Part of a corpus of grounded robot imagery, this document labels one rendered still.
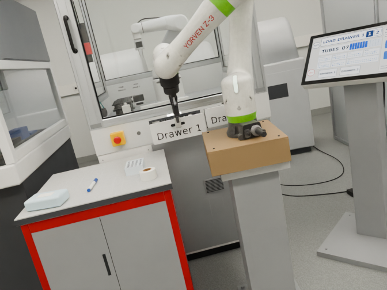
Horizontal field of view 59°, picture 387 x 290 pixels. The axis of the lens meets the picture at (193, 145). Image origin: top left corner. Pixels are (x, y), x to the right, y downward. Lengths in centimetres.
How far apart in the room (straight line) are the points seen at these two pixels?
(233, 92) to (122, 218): 68
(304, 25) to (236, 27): 394
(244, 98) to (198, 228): 101
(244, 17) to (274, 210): 82
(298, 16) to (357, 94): 356
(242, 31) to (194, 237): 124
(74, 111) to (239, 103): 422
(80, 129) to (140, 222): 409
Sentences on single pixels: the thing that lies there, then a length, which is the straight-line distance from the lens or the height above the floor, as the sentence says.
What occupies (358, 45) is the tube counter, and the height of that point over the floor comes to 111.
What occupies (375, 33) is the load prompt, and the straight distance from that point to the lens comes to 197.
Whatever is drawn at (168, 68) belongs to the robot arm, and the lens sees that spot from 143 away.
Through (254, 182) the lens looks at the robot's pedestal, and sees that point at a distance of 145.
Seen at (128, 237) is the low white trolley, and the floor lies 57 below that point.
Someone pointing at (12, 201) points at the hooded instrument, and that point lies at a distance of 196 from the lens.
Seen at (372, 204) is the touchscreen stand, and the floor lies 25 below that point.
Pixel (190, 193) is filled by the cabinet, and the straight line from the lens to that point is 205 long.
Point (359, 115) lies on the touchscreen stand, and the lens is 200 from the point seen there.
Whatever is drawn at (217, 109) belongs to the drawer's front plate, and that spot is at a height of 91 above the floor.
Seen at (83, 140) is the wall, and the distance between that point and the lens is 547.
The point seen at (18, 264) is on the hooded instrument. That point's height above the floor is 36.
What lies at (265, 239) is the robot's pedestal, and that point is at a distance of 157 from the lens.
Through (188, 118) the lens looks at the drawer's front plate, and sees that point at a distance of 180.
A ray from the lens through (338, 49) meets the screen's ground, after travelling 199.
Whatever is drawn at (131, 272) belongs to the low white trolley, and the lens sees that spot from 156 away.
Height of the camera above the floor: 122
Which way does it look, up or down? 14 degrees down
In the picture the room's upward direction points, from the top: 12 degrees counter-clockwise
